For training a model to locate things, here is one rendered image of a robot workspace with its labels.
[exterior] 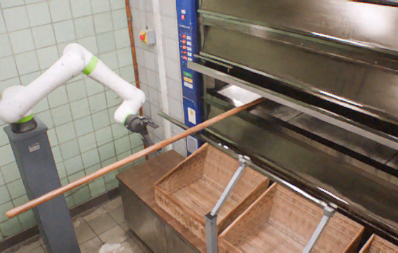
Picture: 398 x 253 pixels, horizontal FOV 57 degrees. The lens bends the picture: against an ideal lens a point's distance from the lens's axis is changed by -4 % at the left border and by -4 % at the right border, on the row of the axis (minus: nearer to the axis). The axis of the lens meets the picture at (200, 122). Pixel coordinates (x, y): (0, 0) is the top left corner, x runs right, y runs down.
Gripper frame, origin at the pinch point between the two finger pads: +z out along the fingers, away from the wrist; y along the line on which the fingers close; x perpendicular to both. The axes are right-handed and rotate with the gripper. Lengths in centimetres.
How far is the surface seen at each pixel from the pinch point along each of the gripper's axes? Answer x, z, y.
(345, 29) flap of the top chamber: -55, 67, -58
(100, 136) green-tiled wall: -17, -117, 55
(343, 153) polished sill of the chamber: -56, 74, 1
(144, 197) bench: -5, -33, 61
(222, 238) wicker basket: -6, 41, 46
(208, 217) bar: 3.8, 42.6, 23.8
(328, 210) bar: -17, 91, 2
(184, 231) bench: -4, 10, 61
